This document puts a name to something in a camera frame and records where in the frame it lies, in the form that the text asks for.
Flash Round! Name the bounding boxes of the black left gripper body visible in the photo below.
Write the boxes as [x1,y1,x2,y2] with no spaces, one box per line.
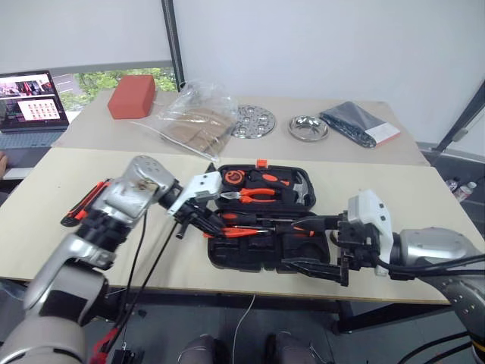
[172,197,217,242]

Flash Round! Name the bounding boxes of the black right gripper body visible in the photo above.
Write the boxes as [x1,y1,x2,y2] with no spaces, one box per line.
[334,211,381,288]

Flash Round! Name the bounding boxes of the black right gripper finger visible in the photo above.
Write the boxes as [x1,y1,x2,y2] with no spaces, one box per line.
[281,257,349,286]
[290,214,343,233]

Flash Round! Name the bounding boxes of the black plastic tool case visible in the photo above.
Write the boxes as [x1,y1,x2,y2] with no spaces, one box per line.
[206,158,331,273]

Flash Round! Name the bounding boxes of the orange black tape measure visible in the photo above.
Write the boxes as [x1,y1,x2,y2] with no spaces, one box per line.
[222,169,248,187]

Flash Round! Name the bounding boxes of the black orange screwdriver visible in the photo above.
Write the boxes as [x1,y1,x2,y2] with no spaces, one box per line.
[218,212,297,225]

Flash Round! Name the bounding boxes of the clear plastic bag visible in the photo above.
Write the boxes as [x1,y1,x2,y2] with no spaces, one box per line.
[130,78,240,165]

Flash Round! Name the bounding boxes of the round perforated metal plate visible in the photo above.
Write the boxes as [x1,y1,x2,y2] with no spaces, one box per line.
[231,103,278,140]

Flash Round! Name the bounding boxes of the dark rounded shape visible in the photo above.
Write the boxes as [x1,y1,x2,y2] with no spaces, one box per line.
[264,331,324,364]
[177,333,225,364]

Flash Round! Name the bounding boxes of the stainless steel bowl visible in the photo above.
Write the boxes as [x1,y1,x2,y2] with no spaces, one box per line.
[287,114,330,143]

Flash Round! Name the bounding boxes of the dark folded cloth package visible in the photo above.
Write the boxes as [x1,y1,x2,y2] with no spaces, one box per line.
[318,101,402,149]

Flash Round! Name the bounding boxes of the red rectangular box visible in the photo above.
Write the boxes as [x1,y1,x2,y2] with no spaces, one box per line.
[107,74,158,121]

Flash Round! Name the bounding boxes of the orange black utility knife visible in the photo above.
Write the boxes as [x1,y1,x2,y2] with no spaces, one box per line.
[60,180,114,228]

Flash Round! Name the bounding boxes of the small plastic bottles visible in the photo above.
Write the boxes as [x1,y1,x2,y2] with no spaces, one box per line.
[446,177,479,203]

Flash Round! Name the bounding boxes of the black metal stand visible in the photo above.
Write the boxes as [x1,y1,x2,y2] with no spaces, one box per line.
[434,78,485,153]

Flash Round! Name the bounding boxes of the open laptop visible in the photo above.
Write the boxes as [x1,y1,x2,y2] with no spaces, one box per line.
[0,71,71,149]

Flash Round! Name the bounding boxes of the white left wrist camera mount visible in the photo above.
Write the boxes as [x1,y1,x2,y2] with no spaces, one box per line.
[165,171,224,218]

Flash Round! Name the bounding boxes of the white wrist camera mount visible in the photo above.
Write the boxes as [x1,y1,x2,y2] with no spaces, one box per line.
[165,171,224,218]
[346,189,396,277]

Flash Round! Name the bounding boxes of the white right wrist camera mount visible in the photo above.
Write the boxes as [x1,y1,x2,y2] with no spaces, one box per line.
[346,189,396,277]

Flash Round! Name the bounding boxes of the hammer with black orange handle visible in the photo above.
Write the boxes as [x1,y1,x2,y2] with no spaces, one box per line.
[249,169,314,205]

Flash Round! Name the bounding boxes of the black table frame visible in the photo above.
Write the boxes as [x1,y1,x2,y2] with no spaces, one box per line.
[105,286,452,335]

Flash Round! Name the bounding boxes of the orange handled combination pliers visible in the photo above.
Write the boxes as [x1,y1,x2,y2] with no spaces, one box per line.
[219,187,278,205]

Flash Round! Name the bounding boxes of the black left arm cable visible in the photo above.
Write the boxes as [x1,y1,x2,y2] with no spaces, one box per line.
[111,210,182,344]

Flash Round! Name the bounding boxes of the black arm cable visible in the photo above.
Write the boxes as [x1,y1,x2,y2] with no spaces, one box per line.
[385,253,485,282]
[111,210,182,344]

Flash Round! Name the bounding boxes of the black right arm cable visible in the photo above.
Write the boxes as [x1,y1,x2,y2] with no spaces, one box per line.
[385,253,485,282]

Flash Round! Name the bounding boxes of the thin white cable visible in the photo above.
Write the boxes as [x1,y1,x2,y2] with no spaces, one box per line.
[231,293,257,364]

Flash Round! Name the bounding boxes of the black window frame post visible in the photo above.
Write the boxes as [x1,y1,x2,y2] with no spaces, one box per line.
[161,0,187,93]

